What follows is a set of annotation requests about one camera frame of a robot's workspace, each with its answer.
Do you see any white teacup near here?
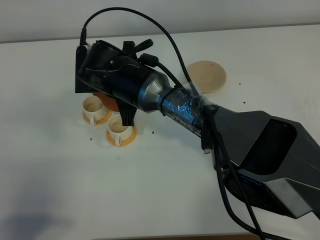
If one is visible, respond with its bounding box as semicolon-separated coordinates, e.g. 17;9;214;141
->
106;114;133;147

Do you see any brown clay teapot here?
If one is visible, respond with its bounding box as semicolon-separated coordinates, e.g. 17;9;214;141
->
92;92;119;112

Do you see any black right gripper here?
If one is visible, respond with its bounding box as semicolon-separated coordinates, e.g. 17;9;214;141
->
75;40;152;126

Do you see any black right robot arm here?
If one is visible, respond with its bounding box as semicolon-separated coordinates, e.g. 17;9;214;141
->
75;40;320;219

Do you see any white teacup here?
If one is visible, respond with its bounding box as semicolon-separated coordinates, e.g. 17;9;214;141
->
82;95;108;126
106;114;133;147

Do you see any orange saucer near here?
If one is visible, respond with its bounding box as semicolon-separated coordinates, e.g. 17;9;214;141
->
105;126;138;148

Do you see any orange saucer far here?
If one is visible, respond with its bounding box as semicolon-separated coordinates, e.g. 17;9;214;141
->
82;109;114;126

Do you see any beige round teapot coaster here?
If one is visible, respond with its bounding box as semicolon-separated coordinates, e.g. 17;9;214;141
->
187;60;227;94

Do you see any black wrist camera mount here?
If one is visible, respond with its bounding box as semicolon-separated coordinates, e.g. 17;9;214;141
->
74;44;88;94

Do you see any orange saucer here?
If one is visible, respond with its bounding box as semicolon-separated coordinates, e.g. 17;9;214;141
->
105;126;138;148
82;109;114;126

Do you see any black camera cable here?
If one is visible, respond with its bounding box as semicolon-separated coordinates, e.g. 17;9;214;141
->
79;8;293;240

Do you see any white teacup far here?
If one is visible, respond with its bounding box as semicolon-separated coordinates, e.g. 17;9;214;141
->
82;95;108;126

